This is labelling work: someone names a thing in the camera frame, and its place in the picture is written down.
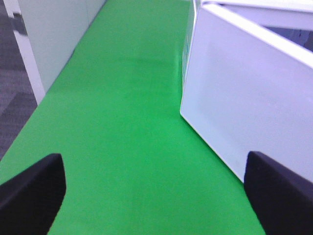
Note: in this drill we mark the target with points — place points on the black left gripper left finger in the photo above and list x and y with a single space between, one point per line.
30 201

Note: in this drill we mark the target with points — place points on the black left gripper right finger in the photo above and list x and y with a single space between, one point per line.
281 199

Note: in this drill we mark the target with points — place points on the white microwave door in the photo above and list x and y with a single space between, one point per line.
248 88

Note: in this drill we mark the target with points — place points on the white microwave oven body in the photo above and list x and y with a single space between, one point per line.
292 19

